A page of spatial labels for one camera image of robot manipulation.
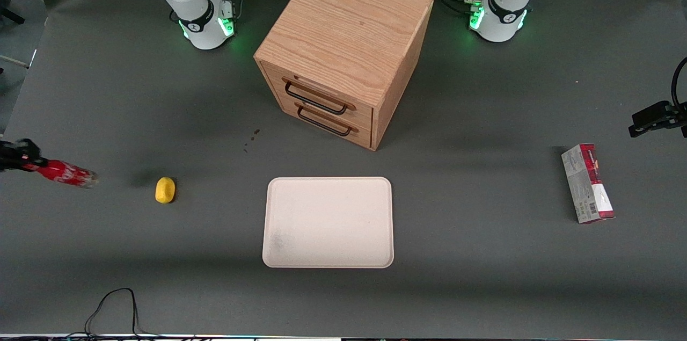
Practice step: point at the wooden two-drawer cabinet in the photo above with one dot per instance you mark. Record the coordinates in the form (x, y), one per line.
(349, 24)

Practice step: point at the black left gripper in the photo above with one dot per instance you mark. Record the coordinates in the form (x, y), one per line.
(653, 117)

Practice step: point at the black bracket at table edge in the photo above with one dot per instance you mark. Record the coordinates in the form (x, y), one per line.
(11, 14)

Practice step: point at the wooden drawer front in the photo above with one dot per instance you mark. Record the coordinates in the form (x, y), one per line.
(365, 115)
(362, 138)

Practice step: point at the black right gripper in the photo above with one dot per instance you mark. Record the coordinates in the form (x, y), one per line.
(15, 154)

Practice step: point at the yellow lemon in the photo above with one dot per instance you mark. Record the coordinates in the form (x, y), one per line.
(165, 190)

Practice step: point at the beige plastic tray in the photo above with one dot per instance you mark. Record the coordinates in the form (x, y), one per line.
(327, 223)

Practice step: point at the red coke bottle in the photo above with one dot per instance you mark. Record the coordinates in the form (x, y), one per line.
(67, 173)

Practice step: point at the red and grey carton box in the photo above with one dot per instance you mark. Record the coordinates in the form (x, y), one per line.
(587, 185)

